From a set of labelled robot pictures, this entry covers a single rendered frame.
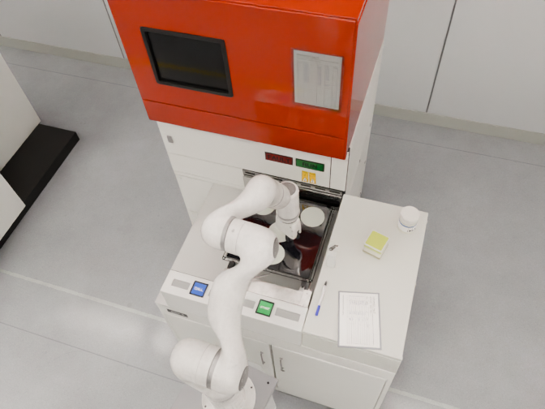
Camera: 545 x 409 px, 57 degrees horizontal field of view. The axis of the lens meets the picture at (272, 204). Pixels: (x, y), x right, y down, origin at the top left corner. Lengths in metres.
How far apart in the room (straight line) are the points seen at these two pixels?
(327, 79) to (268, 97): 0.24
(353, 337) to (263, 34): 1.03
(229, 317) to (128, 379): 1.53
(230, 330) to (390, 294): 0.68
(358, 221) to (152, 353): 1.44
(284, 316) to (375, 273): 0.38
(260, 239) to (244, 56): 0.62
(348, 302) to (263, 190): 0.62
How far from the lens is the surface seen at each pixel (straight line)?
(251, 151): 2.08
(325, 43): 1.54
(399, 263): 1.96
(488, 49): 3.39
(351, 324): 1.82
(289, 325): 1.82
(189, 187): 2.47
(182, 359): 1.52
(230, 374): 1.47
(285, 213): 1.83
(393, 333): 1.83
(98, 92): 4.31
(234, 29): 1.62
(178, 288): 1.94
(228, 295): 1.42
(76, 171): 3.78
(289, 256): 2.01
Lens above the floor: 2.65
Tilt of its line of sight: 54 degrees down
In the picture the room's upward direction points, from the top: 5 degrees counter-clockwise
